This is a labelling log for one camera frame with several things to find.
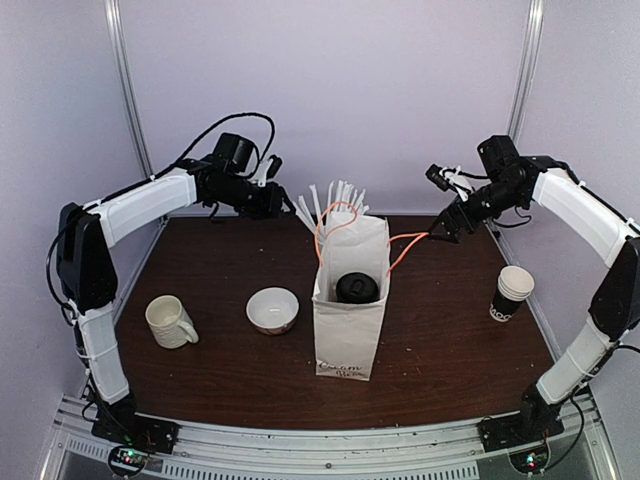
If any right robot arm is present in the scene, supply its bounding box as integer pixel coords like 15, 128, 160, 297
425, 135, 639, 442

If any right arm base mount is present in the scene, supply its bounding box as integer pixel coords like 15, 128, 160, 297
477, 398, 564, 476

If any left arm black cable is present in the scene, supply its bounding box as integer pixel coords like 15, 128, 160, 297
43, 112, 277, 311

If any left aluminium corner post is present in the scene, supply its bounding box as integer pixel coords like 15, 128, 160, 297
104, 0, 154, 178

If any white paper takeout bag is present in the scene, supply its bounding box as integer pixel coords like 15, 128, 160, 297
311, 200, 431, 382

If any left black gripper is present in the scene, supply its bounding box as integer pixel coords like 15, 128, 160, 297
212, 175, 297, 220

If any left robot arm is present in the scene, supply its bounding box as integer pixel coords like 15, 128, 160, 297
54, 133, 296, 444

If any white ceramic bowl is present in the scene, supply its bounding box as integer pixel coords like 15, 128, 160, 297
245, 287, 299, 336

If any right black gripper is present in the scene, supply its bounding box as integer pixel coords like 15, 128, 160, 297
427, 178, 527, 243

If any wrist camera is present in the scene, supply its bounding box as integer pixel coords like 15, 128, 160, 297
425, 164, 474, 202
249, 154, 283, 188

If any wrapped white straws bundle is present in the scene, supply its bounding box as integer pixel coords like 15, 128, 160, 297
293, 180, 369, 233

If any aluminium corner post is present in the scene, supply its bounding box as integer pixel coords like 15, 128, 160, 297
507, 0, 545, 142
104, 0, 154, 178

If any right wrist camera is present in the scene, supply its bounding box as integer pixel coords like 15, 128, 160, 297
425, 164, 474, 202

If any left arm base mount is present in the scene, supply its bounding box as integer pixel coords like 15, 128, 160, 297
91, 415, 179, 478

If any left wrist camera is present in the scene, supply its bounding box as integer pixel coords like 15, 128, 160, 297
249, 154, 283, 188

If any stack of paper cups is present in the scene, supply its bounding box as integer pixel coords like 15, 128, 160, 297
489, 265, 535, 322

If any right aluminium corner post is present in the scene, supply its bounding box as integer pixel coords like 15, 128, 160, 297
507, 0, 545, 142

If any black plastic cup lid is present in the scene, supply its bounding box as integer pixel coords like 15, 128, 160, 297
336, 272, 379, 304

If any cream ceramic mug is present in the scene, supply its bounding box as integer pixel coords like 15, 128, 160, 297
145, 295, 199, 349

